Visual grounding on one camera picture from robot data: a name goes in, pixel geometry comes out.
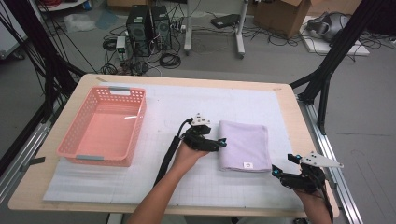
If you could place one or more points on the white foam mat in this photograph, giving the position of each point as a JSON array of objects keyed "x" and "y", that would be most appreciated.
[{"x": 174, "y": 99}]

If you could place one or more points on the black metal frame stand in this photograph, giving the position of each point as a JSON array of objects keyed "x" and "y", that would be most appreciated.
[
  {"x": 339, "y": 46},
  {"x": 34, "y": 46}
]

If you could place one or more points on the large open cardboard box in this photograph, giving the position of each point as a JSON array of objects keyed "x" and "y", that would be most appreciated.
[{"x": 280, "y": 17}]

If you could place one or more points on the white desk frame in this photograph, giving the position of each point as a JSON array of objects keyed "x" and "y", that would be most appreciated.
[{"x": 239, "y": 28}]

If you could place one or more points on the lilac printed towel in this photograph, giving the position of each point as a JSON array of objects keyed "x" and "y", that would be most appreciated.
[{"x": 246, "y": 146}]

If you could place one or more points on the white foam board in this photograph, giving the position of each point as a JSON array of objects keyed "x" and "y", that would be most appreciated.
[{"x": 358, "y": 49}]

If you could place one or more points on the white power adapter box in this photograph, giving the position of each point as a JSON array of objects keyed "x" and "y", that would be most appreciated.
[{"x": 120, "y": 44}]

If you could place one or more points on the pink plastic basket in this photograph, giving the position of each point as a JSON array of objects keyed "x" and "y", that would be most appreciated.
[{"x": 106, "y": 133}]

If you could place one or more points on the clear plastic bag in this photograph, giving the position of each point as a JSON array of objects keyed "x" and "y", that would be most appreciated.
[{"x": 77, "y": 22}]

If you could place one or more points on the grey rounded device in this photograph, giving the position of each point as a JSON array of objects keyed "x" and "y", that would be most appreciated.
[{"x": 330, "y": 26}]

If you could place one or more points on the black flat device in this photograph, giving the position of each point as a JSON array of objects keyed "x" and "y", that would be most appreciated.
[{"x": 224, "y": 20}]

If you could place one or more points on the white cabinet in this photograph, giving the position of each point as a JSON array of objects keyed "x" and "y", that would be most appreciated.
[{"x": 11, "y": 34}]

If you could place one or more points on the person's right hand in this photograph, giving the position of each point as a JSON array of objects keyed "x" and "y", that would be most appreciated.
[{"x": 309, "y": 197}]

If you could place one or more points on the grey metal bracket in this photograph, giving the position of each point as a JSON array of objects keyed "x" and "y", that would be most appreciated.
[
  {"x": 331, "y": 182},
  {"x": 32, "y": 162}
]

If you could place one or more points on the black computer tower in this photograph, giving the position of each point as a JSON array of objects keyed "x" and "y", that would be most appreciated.
[
  {"x": 138, "y": 29},
  {"x": 162, "y": 26}
]

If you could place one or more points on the aluminium rail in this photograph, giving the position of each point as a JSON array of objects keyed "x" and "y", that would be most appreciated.
[
  {"x": 21, "y": 155},
  {"x": 336, "y": 140}
]

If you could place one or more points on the white round table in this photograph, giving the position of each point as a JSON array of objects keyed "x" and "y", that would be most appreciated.
[{"x": 67, "y": 4}]

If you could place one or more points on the grey foam sheet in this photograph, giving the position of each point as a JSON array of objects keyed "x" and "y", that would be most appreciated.
[{"x": 87, "y": 183}]

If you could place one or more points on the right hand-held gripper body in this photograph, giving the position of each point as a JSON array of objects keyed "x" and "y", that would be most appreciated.
[{"x": 306, "y": 179}]

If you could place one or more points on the person's left hand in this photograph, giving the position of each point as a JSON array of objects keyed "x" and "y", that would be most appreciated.
[{"x": 186, "y": 158}]

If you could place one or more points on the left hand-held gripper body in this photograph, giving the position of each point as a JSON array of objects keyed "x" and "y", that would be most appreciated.
[{"x": 199, "y": 140}]

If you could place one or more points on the white power strip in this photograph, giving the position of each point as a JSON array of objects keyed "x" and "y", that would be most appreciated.
[{"x": 178, "y": 26}]

